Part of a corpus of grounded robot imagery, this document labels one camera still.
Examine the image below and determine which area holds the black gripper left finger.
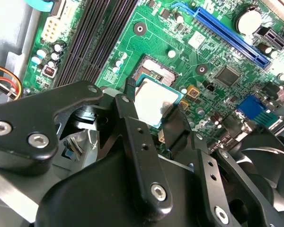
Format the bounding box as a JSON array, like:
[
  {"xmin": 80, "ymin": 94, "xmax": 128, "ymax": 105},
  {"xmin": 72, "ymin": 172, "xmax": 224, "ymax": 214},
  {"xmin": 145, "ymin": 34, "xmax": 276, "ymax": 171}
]
[{"xmin": 0, "ymin": 77, "xmax": 175, "ymax": 220}]

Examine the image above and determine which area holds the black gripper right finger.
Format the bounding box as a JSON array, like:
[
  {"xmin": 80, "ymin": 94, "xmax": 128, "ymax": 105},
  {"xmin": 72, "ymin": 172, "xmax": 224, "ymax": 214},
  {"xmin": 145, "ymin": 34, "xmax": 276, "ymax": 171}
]
[{"xmin": 162, "ymin": 104, "xmax": 284, "ymax": 227}]

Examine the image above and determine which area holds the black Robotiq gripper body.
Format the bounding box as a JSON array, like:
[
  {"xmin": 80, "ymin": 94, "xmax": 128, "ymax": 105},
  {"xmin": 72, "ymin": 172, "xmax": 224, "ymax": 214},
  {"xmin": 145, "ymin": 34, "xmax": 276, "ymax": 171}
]
[{"xmin": 34, "ymin": 150, "xmax": 212, "ymax": 227}]

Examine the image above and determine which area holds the silver CPU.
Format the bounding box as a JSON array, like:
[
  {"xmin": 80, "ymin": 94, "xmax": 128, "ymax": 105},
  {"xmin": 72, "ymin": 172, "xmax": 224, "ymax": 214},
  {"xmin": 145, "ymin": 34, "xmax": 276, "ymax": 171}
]
[{"xmin": 132, "ymin": 72, "xmax": 185, "ymax": 130}]

